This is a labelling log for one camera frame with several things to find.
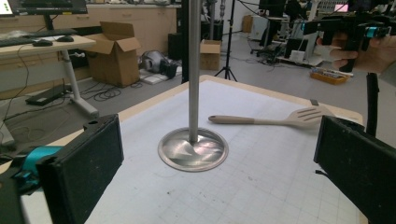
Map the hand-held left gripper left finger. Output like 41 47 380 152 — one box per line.
35 113 125 224

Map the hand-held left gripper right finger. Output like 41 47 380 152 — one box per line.
313 115 396 224

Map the beige slotted spatula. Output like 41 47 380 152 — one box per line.
207 105 335 129

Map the metal utensil stand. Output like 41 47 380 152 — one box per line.
157 0 230 173

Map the yellow tray of parts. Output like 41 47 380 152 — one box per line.
309 67 354 86

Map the black flat box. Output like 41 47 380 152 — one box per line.
25 84 73 106

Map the black tripod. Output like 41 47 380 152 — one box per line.
214 0 238 82

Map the small cardboard box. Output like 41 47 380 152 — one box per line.
199 39 222 71

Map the white grid mat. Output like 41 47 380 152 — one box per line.
21 79 362 224

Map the white flat board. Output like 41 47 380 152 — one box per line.
139 66 183 86

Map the large open cardboard box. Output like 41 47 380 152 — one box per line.
81 21 143 89

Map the white-legged desk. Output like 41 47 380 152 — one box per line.
0 35 100 119

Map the grey rounded appliance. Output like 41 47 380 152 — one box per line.
140 49 181 79

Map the black keyboard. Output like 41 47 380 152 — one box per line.
26 28 78 39
0 36 35 49

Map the black monitor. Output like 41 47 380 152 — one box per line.
7 0 89 32

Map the black frame post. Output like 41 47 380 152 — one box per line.
366 72 380 138
180 0 191 84

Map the black cable coil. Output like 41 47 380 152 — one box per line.
81 81 122 103

